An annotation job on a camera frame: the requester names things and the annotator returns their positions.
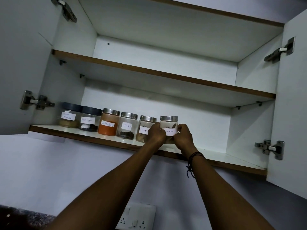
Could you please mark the steel-lid jar red powder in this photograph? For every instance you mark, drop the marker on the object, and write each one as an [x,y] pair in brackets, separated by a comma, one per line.
[109,123]

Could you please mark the white wall cabinet body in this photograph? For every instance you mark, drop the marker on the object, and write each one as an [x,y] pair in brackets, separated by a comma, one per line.
[168,28]

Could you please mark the person's left thumb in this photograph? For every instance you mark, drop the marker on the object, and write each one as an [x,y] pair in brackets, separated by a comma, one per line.
[163,136]

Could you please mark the white cabinet door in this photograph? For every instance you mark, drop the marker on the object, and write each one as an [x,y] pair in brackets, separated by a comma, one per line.
[21,50]
[291,112]

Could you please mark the person's left hand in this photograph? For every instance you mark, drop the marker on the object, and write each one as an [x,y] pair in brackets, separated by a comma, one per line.
[156,136]

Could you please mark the white wall switch socket plate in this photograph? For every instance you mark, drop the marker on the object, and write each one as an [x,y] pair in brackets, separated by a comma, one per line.
[136,216]

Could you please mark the person's right thumb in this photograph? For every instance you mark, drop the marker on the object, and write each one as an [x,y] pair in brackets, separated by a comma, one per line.
[175,137]

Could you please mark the person's left forearm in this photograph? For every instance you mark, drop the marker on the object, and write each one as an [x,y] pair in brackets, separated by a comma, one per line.
[112,189]

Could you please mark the steel-lid jar brown spice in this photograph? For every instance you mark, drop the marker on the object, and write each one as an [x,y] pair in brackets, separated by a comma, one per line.
[169,122]

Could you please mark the white wood-edged cabinet shelf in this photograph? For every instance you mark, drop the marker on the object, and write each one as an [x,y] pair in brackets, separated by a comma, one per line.
[153,69]

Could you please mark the person's right forearm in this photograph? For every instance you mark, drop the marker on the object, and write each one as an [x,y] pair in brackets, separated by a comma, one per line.
[225,196]

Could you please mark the grey-lid jar beige powder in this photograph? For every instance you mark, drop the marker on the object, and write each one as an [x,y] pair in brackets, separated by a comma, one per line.
[69,116]

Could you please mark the black thread wristband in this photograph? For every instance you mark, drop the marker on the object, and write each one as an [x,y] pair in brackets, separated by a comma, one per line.
[193,156]

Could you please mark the grey-lid jar black peppercorns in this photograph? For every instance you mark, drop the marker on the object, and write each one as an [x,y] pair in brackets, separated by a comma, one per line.
[90,119]

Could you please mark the steel-lid jar brown sticks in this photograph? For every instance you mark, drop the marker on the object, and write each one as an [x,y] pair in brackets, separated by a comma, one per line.
[143,129]

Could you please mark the steel cabinet door hinge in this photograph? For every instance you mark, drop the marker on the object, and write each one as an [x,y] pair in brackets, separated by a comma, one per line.
[67,10]
[272,148]
[30,100]
[279,51]

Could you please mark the steel-lid jar dark cloves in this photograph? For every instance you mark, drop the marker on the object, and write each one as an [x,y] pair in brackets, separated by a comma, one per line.
[127,126]

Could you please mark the person's right hand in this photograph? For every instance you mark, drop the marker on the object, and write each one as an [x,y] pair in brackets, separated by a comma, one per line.
[186,141]

